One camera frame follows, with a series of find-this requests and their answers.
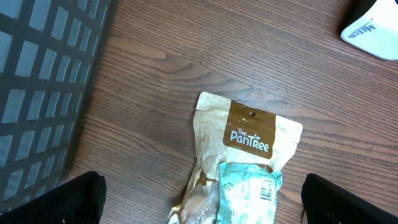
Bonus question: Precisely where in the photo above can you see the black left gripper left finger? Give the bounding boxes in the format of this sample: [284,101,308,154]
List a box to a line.
[1,171,107,224]

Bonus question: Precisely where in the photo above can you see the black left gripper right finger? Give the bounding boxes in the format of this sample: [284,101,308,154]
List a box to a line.
[301,174,397,224]

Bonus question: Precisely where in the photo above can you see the teal snack bar wrapper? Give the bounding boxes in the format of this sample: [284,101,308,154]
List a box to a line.
[216,162,282,224]

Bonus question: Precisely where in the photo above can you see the beige PanTree snack pouch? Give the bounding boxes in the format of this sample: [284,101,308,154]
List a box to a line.
[167,92,303,223]

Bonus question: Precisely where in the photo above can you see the grey plastic mesh basket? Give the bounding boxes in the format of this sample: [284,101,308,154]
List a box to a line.
[1,0,118,213]

